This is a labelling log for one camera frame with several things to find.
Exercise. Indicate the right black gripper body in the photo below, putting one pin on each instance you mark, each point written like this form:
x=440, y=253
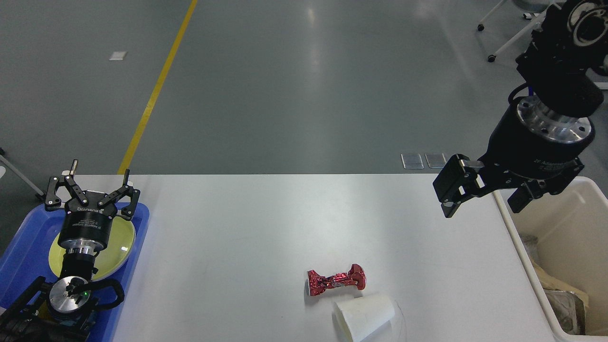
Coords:
x=533, y=141

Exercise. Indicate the large paper bag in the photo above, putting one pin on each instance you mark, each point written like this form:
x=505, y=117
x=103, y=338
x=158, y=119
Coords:
x=549, y=282

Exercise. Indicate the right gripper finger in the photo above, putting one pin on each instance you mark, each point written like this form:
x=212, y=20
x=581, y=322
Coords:
x=533, y=189
x=462, y=179

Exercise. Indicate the beige plastic bin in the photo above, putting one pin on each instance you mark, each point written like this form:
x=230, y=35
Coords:
x=572, y=232

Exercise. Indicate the blue plastic tray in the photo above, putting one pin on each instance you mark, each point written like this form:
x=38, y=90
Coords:
x=26, y=257

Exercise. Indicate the red foil wrapper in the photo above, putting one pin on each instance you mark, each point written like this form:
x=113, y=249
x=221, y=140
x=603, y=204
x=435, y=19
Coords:
x=318, y=284

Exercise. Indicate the right clear floor plate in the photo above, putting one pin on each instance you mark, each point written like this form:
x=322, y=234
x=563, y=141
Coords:
x=435, y=160

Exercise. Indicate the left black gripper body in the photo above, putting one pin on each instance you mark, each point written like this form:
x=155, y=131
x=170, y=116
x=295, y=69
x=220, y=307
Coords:
x=86, y=229

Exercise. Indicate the clear floor plate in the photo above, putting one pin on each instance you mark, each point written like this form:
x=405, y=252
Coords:
x=435, y=160
x=412, y=161

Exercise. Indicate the clear plastic bag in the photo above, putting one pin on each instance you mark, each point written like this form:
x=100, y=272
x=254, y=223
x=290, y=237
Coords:
x=569, y=310

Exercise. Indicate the left clear floor plate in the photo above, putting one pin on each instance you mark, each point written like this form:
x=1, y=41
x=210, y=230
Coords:
x=412, y=161

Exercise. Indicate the yellow plastic plate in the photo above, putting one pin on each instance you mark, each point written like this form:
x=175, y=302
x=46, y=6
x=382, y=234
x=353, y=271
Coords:
x=121, y=240

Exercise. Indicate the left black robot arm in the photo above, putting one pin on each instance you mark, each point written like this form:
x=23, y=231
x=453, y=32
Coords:
x=66, y=309

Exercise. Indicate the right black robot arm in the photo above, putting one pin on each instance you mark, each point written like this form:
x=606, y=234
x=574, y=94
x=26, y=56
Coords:
x=571, y=40

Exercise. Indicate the white office chair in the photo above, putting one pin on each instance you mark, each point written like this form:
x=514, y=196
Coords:
x=512, y=20

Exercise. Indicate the white paper cup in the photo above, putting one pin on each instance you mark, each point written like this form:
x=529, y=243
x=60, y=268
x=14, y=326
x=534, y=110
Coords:
x=358, y=318

